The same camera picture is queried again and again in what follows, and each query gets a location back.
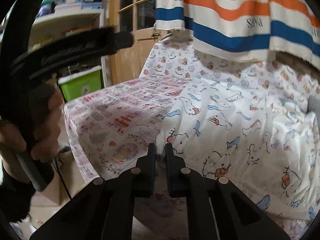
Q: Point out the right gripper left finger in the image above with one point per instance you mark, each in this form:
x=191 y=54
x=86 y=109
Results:
x=103 y=209

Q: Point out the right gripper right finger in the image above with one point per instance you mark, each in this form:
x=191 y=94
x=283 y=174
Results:
x=217 y=209

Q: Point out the white cartoon print pants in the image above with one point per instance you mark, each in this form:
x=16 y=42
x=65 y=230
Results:
x=266 y=145

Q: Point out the green plastic storage bin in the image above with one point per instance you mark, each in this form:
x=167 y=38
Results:
x=79 y=84

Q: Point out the patterned bed sheet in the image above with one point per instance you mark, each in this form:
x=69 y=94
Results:
x=110 y=129

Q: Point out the white storage shelf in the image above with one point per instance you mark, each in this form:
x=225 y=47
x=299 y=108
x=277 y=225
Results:
x=57 y=19

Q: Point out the wooden glass panel door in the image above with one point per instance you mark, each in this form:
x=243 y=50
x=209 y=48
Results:
x=137 y=17

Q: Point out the striped hanging curtain cloth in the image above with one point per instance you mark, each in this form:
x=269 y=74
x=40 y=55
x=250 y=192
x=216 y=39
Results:
x=245 y=30

